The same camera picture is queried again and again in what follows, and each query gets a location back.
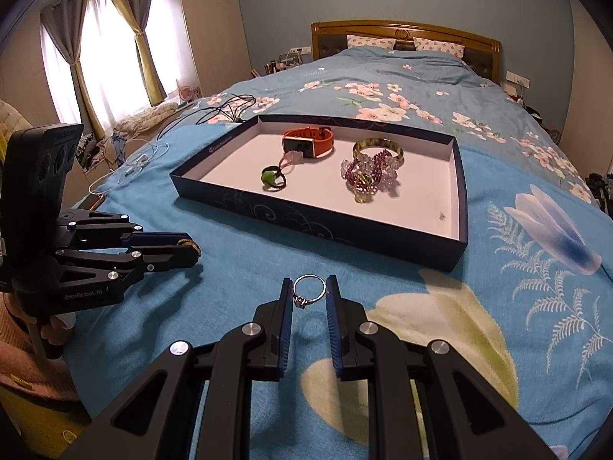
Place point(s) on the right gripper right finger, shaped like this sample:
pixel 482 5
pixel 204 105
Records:
pixel 423 401

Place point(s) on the yellow garment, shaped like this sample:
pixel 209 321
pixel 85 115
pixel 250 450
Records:
pixel 38 394

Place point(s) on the wall socket strip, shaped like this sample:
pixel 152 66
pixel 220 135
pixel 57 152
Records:
pixel 517 79

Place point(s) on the blue floral blanket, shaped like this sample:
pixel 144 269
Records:
pixel 529 305

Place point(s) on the dark blue jewelry tray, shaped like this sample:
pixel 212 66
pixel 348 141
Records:
pixel 421 220

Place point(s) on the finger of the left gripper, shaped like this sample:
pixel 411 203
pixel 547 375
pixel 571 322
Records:
pixel 139 238
pixel 164 258

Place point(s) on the left floral pillow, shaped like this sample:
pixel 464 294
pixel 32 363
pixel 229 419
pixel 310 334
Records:
pixel 354 41

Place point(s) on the orange smart watch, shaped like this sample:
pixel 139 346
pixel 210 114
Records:
pixel 311 142

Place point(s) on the floral pillow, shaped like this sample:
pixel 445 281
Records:
pixel 426 44
pixel 354 41

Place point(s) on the blue floral duvet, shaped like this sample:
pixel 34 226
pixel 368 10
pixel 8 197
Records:
pixel 433 91

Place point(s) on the wooden headboard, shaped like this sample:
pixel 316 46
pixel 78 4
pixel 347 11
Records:
pixel 482 55

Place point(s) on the left hand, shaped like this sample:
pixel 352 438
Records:
pixel 58 331

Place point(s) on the right floral pillow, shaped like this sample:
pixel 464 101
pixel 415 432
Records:
pixel 426 44

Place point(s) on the tortoiseshell bangle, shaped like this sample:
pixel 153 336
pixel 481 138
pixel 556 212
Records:
pixel 391 151

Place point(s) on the grey yellow curtains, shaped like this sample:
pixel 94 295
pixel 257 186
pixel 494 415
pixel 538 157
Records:
pixel 98 61

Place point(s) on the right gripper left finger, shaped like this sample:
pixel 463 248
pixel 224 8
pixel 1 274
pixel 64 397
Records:
pixel 194 402

